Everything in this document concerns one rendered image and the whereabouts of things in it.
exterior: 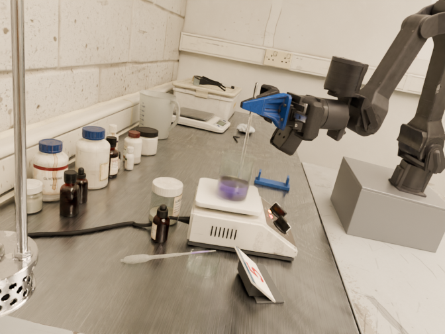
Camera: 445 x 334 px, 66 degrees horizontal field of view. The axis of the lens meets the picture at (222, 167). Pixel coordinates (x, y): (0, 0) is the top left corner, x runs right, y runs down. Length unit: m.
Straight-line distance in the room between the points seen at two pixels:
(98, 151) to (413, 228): 0.70
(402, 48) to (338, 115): 0.16
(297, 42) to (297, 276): 1.58
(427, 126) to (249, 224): 0.42
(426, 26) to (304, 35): 1.35
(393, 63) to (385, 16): 1.42
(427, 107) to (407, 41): 0.16
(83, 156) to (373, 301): 0.61
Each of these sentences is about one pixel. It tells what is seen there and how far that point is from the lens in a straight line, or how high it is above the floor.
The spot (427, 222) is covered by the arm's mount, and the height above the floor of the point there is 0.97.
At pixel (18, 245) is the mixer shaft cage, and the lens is 0.29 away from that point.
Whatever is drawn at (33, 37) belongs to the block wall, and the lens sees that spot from 0.85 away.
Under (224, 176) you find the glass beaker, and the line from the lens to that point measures 0.60.
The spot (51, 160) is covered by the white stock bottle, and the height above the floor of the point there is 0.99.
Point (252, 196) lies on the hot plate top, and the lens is 0.66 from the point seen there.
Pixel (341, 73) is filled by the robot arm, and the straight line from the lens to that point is 0.65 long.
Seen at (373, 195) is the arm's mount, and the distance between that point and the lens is 0.80.
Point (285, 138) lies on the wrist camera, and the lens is 0.63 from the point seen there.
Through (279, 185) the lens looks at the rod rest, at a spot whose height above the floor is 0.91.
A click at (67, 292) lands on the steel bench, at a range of 0.53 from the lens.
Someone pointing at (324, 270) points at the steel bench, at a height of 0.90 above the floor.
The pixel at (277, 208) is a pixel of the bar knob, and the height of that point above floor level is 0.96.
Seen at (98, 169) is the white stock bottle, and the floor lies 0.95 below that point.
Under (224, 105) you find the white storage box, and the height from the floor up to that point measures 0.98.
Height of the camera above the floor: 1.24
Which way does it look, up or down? 19 degrees down
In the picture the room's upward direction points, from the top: 10 degrees clockwise
